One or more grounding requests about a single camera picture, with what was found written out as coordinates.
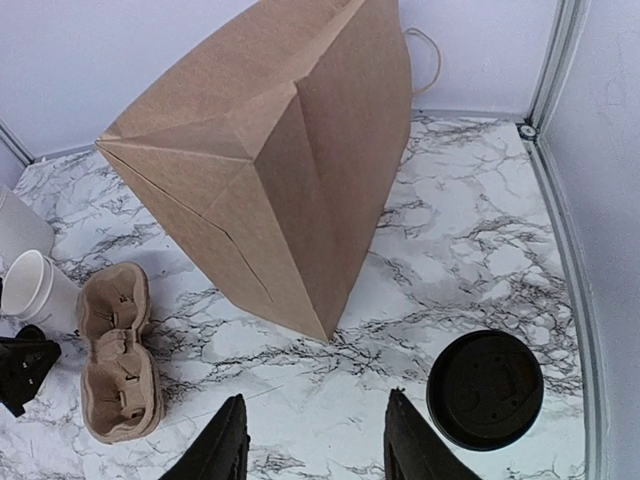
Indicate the brown cardboard cup carrier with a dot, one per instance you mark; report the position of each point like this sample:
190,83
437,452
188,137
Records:
120,384

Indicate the white ribbed canister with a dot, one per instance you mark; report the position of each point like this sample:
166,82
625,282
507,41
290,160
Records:
22,229

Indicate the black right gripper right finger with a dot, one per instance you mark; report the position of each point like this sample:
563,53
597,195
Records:
413,450

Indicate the aluminium frame post right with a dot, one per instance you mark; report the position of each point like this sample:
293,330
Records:
566,30

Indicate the brown paper bag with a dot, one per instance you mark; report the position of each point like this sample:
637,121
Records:
269,150

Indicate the aluminium frame post left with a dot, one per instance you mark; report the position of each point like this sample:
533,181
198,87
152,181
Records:
15,145

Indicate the aluminium frame post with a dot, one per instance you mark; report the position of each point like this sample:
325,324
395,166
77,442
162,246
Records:
15,145
566,30

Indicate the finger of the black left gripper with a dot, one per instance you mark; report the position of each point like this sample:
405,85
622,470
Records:
26,360

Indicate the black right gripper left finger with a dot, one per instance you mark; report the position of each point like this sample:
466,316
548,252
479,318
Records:
220,452

